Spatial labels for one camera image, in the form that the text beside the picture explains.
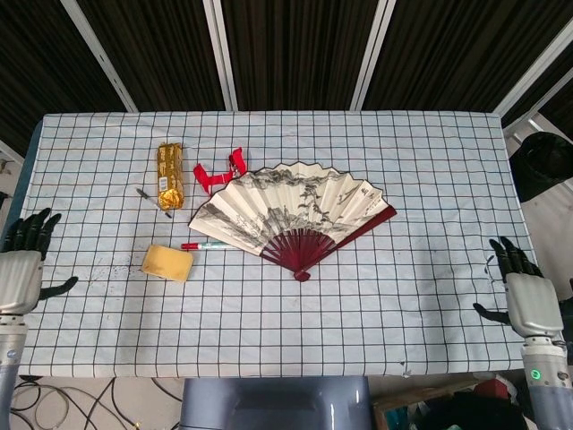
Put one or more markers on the gold foil package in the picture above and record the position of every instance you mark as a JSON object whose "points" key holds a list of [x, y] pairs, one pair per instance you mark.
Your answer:
{"points": [[170, 174]]}

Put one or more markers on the white metal partition post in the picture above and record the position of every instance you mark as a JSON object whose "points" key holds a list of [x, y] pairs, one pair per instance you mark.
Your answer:
{"points": [[535, 62], [100, 56], [221, 54], [371, 54]]}

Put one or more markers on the white black checkered tablecloth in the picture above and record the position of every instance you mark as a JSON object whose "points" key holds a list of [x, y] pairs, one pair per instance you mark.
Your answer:
{"points": [[277, 327]]}

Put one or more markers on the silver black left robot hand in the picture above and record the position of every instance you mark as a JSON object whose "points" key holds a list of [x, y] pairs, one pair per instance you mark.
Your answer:
{"points": [[20, 280]]}

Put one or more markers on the yellow sponge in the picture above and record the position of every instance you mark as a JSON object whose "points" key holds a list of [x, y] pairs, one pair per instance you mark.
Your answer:
{"points": [[168, 263]]}

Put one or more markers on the white marker red cap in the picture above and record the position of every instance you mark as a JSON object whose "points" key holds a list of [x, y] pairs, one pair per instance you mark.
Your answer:
{"points": [[197, 245]]}

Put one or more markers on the grey-blue robot torso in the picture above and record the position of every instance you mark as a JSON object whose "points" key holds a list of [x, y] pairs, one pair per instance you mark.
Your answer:
{"points": [[275, 403]]}

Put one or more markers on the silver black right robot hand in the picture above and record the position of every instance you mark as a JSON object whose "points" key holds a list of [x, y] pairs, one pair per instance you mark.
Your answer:
{"points": [[532, 304]]}

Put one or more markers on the black cloth bag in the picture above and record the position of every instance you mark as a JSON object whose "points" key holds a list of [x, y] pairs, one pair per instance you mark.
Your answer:
{"points": [[541, 165]]}

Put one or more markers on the paper folding fan red ribs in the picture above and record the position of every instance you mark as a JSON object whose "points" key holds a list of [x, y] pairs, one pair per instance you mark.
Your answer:
{"points": [[286, 210]]}

